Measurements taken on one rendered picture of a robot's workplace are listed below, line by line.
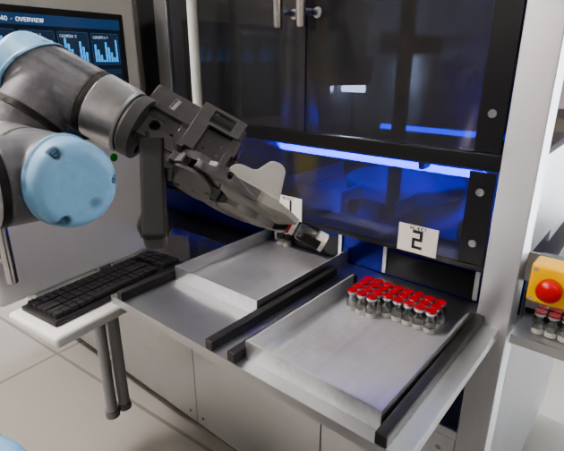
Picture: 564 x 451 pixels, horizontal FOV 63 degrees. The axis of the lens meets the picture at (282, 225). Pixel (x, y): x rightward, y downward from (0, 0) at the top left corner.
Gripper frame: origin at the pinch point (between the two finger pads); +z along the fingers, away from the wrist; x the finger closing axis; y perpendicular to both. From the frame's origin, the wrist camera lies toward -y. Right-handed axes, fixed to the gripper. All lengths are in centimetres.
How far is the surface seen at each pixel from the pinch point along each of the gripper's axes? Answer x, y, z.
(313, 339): 36.3, -3.0, 16.2
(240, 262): 66, 11, -3
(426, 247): 35, 24, 29
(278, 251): 70, 20, 5
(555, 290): 18, 20, 46
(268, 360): 30.1, -10.7, 9.4
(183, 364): 131, -16, -4
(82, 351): 204, -32, -52
